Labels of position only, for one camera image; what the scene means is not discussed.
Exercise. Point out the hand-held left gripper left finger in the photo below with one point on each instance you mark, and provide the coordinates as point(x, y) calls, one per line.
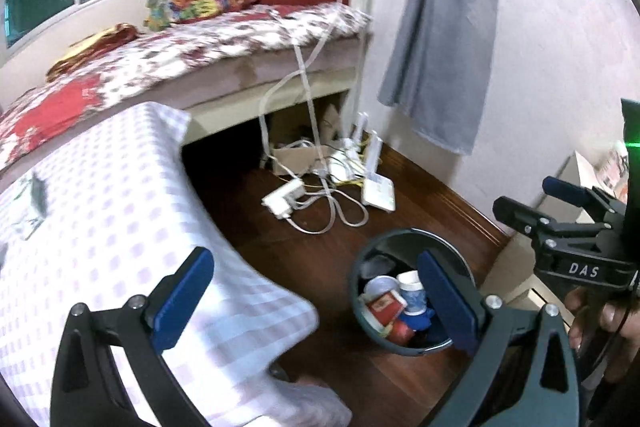
point(182, 302)

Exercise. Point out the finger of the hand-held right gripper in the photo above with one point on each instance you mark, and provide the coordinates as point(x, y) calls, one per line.
point(520, 217)
point(565, 189)

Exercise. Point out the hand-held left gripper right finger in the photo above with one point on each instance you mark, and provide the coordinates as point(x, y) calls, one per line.
point(450, 302)

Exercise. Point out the black round trash bin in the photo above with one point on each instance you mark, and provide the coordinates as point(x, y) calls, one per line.
point(390, 243)

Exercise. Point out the person's right hand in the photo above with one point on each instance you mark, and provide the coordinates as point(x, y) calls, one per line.
point(610, 317)

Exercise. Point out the pink checked tablecloth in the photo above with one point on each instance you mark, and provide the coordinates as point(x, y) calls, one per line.
point(125, 207)

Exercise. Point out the white router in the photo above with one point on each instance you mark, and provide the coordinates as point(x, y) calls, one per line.
point(377, 192)

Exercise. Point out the white power strip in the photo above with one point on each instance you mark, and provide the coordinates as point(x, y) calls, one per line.
point(282, 199)

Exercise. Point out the cardboard box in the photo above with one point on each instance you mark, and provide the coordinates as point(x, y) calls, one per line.
point(300, 159)

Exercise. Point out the long grey curtain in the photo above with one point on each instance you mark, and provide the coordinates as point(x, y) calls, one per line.
point(440, 32)

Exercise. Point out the bed with floral sheet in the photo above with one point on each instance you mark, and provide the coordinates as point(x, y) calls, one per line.
point(200, 47)

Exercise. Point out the folded red yellow blanket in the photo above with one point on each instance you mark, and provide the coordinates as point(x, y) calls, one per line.
point(95, 47)

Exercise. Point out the colourful patterned pillow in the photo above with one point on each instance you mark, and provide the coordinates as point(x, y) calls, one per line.
point(200, 2)

